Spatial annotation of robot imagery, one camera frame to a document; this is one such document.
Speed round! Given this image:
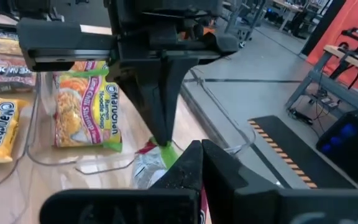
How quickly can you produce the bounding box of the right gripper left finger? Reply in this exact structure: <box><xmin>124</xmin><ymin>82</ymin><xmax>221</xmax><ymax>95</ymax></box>
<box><xmin>39</xmin><ymin>140</ymin><xmax>203</xmax><ymax>224</ymax></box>

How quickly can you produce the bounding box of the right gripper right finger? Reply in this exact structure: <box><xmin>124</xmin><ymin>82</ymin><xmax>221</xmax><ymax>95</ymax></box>
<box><xmin>201</xmin><ymin>139</ymin><xmax>358</xmax><ymax>224</ymax></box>

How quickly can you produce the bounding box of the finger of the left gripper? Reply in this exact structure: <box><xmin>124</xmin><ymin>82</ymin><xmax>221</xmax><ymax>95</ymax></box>
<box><xmin>158</xmin><ymin>57</ymin><xmax>198</xmax><ymax>147</ymax></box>
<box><xmin>107</xmin><ymin>58</ymin><xmax>163</xmax><ymax>144</ymax></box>

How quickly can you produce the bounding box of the black Maruchan fire noodle pack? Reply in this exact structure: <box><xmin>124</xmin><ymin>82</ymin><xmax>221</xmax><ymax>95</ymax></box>
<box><xmin>0</xmin><ymin>52</ymin><xmax>37</xmax><ymax>95</ymax></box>

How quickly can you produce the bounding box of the black orange-striped floor mat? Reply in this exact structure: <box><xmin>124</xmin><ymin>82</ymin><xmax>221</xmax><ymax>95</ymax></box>
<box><xmin>247</xmin><ymin>114</ymin><xmax>358</xmax><ymax>190</ymax></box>

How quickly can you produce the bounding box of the grey rolling cart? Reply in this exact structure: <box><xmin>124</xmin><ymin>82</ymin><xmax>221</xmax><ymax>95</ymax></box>
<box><xmin>222</xmin><ymin>0</ymin><xmax>259</xmax><ymax>49</ymax></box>

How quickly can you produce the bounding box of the black power strip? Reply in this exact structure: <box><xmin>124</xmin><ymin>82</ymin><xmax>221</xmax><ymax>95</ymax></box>
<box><xmin>287</xmin><ymin>90</ymin><xmax>341</xmax><ymax>125</ymax></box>

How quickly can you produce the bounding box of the black computer tower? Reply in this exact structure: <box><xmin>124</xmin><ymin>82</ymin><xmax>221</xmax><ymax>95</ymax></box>
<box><xmin>315</xmin><ymin>110</ymin><xmax>358</xmax><ymax>184</ymax></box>

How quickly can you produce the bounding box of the grey workbench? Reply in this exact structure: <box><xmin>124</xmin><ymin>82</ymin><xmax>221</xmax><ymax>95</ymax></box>
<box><xmin>286</xmin><ymin>45</ymin><xmax>358</xmax><ymax>119</ymax></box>

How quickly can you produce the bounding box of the orange partition panel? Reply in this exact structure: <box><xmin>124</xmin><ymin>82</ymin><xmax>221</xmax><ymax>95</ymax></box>
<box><xmin>306</xmin><ymin>0</ymin><xmax>358</xmax><ymax>88</ymax></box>

